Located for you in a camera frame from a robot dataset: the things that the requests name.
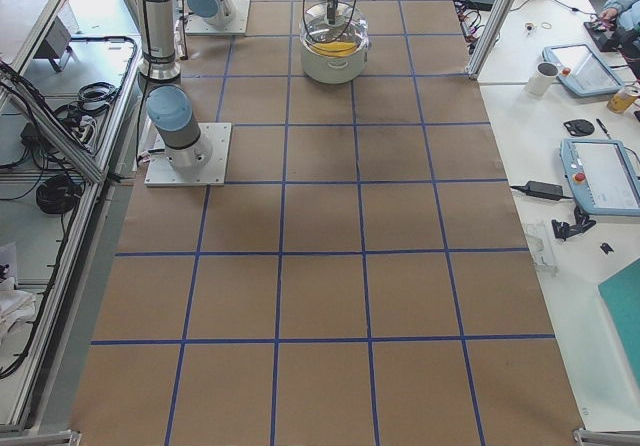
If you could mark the glass pot lid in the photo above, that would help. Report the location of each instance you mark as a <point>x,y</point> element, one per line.
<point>349,24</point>

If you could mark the pale green steel pot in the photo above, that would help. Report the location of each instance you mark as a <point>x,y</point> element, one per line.
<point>333,70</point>

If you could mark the white paper cup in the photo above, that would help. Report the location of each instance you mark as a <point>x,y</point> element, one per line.
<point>543,76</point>

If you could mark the blue teach pendant upper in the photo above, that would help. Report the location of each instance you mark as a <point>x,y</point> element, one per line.
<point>589,74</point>

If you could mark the blue teach pendant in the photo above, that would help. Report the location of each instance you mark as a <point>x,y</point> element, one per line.
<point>589,74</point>
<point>600,176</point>

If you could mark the black round disc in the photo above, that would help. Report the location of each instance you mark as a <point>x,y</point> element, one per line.
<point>579,127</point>

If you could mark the black pen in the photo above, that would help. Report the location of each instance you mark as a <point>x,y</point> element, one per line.
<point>603,128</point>

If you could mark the black power brick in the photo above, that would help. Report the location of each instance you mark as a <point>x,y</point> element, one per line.
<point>544,190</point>

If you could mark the yellow drink can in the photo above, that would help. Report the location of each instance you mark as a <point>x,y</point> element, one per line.
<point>622,100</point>

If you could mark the grey electronics box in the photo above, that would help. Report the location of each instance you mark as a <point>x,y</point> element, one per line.
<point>55,47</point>

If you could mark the brown paper table mat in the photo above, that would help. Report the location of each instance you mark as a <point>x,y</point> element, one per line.
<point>361,278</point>

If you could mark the blue teach pendant lower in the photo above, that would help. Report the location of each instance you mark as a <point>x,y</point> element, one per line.
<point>600,176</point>

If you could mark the clear plastic holder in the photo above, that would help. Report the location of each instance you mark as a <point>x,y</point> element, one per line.
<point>540,248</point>

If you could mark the teal cutting mat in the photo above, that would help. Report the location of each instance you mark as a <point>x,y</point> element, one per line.
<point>620,294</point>

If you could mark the aluminium frame post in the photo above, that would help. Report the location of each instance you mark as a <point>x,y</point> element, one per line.
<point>487,40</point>

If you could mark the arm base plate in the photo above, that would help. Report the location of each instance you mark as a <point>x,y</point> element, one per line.
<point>203,163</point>
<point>237,27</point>

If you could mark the aluminium frame rail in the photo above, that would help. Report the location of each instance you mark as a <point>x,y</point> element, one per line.
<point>31,103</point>

